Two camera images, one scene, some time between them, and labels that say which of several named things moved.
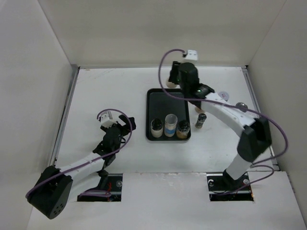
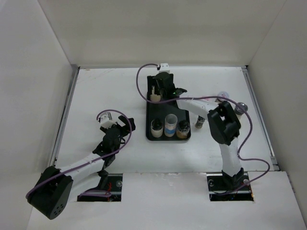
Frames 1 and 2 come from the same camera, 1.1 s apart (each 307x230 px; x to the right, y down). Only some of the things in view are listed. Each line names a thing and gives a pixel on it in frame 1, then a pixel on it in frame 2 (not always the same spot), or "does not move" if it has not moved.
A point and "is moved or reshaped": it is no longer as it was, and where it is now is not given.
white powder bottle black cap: (157, 127) does not move
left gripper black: (125, 130) does not move
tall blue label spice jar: (171, 122) does not move
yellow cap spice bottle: (171, 85) is moved or reshaped
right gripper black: (174, 72) → (152, 81)
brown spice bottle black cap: (183, 129) does not move
